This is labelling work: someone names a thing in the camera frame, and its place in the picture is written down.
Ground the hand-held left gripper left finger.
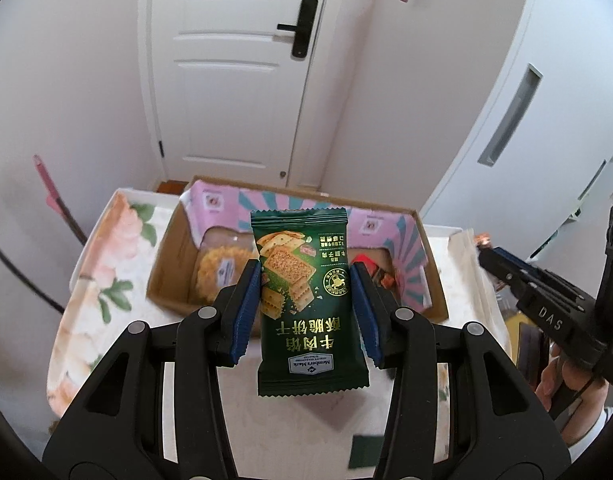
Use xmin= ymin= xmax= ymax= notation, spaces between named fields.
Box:
xmin=42 ymin=259 xmax=263 ymax=480

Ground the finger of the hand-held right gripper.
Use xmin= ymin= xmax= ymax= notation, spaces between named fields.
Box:
xmin=478 ymin=246 xmax=585 ymax=311

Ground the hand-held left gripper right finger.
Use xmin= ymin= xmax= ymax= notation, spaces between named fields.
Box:
xmin=349 ymin=262 xmax=572 ymax=480

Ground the black and brown snack packet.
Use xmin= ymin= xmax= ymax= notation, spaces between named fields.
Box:
xmin=374 ymin=267 xmax=401 ymax=292

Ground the clear bag of yellow snacks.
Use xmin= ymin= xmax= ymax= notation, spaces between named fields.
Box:
xmin=196 ymin=244 xmax=260 ymax=306

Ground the red snack packet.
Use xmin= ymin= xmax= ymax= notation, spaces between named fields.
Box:
xmin=351 ymin=254 xmax=387 ymax=281

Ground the green cracker packet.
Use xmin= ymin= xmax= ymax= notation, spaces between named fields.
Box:
xmin=250 ymin=208 xmax=371 ymax=398

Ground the cardboard box with pink lining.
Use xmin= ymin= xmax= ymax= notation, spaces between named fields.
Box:
xmin=146 ymin=175 xmax=450 ymax=323

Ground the person's right hand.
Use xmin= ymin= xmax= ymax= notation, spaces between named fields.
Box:
xmin=534 ymin=355 xmax=613 ymax=448

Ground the dark green packet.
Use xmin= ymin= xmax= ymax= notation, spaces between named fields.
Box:
xmin=351 ymin=435 xmax=387 ymax=472

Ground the floral tablecloth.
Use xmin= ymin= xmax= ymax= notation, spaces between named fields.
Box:
xmin=46 ymin=187 xmax=512 ymax=461

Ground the white wardrobe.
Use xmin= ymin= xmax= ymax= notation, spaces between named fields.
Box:
xmin=421 ymin=0 xmax=613 ymax=263

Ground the white panelled door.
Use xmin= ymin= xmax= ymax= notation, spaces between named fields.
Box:
xmin=139 ymin=0 xmax=373 ymax=192

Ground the black cable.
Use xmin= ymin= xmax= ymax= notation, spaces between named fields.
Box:
xmin=0 ymin=232 xmax=66 ymax=317

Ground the black door lock handle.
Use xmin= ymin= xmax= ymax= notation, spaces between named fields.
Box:
xmin=277 ymin=0 xmax=318 ymax=59

